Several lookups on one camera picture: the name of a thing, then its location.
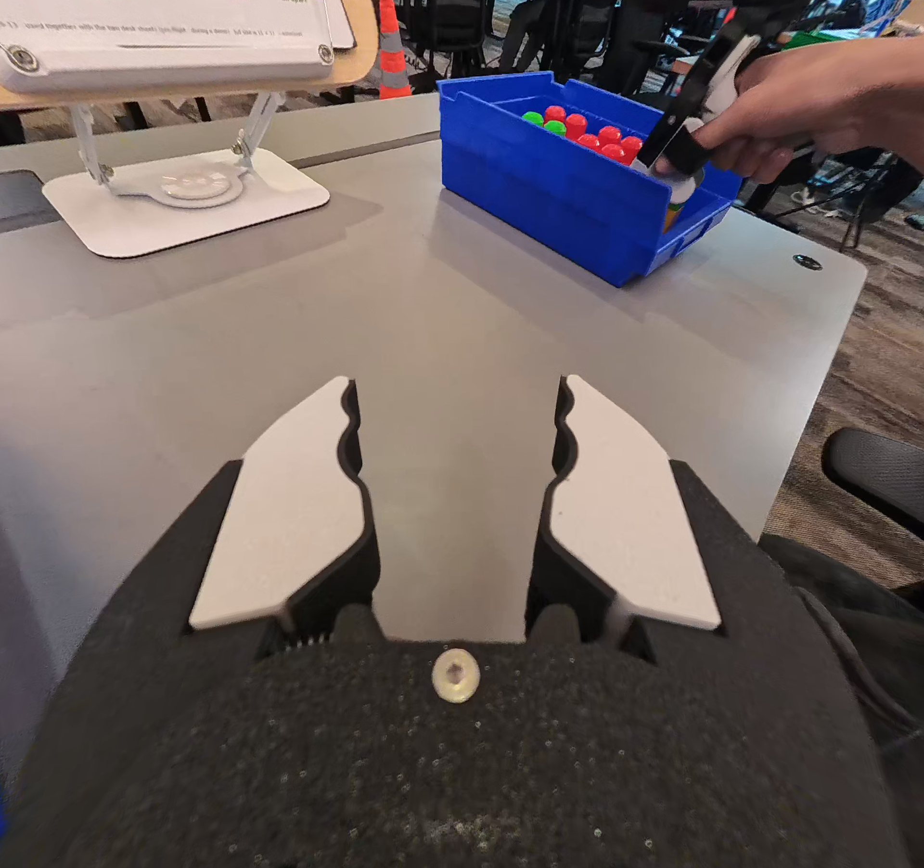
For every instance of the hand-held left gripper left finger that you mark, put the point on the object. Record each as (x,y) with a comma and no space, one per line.
(289,521)

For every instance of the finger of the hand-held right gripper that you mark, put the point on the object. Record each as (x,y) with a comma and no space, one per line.
(682,189)

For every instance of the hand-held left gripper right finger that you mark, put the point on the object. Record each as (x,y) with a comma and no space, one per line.
(628,521)

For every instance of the blue plastic storage bin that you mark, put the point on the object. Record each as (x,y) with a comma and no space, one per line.
(548,211)

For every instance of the black desk grommet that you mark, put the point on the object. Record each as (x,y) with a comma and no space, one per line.
(807,262)

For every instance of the grey desk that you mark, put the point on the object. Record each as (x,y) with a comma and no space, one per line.
(433,341)

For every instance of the person's right hand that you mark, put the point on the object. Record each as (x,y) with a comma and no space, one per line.
(794,102)

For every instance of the red toy block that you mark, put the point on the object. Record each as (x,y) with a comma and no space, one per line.
(633,147)
(613,153)
(556,114)

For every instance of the green plastic bin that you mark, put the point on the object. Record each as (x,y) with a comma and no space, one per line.
(812,39)

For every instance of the green toy block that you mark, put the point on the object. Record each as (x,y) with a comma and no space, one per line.
(534,119)

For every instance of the orange traffic cone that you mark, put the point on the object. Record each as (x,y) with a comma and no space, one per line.
(393,59)

